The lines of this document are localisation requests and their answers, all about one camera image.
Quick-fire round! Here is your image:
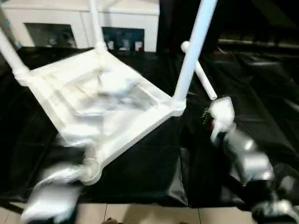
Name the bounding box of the white plastic table top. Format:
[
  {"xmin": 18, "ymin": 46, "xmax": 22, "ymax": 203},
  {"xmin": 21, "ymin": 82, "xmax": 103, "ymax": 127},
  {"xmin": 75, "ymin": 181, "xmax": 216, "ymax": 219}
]
[{"xmin": 19, "ymin": 47, "xmax": 187, "ymax": 186}]

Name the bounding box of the black mat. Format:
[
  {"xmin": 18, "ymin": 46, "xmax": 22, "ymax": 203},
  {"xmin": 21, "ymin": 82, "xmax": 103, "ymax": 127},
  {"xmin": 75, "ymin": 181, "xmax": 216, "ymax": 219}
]
[{"xmin": 0, "ymin": 44, "xmax": 299, "ymax": 208}]

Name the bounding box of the white glass-door cabinet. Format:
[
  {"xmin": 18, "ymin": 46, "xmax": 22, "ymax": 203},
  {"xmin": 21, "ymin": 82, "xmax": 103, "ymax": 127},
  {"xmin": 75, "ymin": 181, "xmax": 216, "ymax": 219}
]
[{"xmin": 0, "ymin": 0, "xmax": 160, "ymax": 52}]

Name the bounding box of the black metal rail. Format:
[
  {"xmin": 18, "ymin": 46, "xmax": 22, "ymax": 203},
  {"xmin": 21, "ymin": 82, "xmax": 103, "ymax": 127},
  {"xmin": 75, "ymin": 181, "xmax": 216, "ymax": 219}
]
[{"xmin": 220, "ymin": 38, "xmax": 299, "ymax": 53}]

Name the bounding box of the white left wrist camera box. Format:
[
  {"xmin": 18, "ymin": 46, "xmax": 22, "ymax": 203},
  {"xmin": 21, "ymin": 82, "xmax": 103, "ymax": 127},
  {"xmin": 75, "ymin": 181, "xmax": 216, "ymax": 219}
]
[{"xmin": 98, "ymin": 69, "xmax": 137, "ymax": 98}]

